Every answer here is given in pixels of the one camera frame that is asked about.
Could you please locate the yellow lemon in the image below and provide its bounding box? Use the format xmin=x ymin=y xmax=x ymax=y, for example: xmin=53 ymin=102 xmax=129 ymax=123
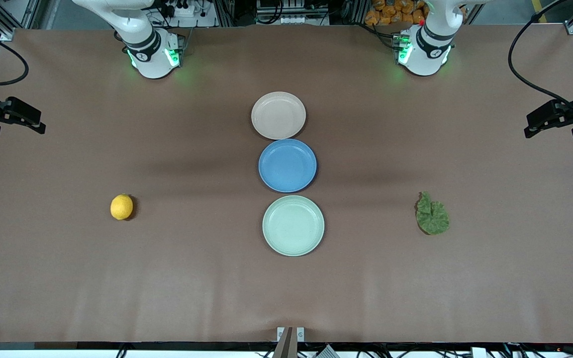
xmin=110 ymin=194 xmax=134 ymax=221

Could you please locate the bag of oranges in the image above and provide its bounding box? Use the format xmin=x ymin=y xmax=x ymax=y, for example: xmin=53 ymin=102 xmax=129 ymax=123
xmin=365 ymin=0 xmax=429 ymax=26

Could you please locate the pink plate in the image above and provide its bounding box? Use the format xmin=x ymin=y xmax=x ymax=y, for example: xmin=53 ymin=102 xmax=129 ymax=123
xmin=251 ymin=91 xmax=307 ymax=141

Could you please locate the white power strip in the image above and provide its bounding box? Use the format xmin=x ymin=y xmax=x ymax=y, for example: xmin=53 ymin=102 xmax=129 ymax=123
xmin=160 ymin=0 xmax=217 ymax=28

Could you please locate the green lettuce leaf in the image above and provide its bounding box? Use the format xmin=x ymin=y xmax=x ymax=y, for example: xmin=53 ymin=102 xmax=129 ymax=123
xmin=415 ymin=191 xmax=450 ymax=236

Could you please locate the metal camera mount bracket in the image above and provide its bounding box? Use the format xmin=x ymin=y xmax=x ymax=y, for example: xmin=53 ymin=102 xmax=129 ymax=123
xmin=277 ymin=327 xmax=305 ymax=358

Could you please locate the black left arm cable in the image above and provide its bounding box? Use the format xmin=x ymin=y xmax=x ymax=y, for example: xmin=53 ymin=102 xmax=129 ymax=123
xmin=508 ymin=0 xmax=573 ymax=120

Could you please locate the pale green plate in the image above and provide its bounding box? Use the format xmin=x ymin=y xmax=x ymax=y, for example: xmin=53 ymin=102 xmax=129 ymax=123
xmin=262 ymin=195 xmax=325 ymax=257

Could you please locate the blue plate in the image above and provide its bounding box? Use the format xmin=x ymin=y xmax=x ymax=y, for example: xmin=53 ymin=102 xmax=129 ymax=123
xmin=258 ymin=138 xmax=318 ymax=193

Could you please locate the brown table cover sheet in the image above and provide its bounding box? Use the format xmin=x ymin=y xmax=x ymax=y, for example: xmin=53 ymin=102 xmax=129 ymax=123
xmin=0 ymin=25 xmax=573 ymax=344

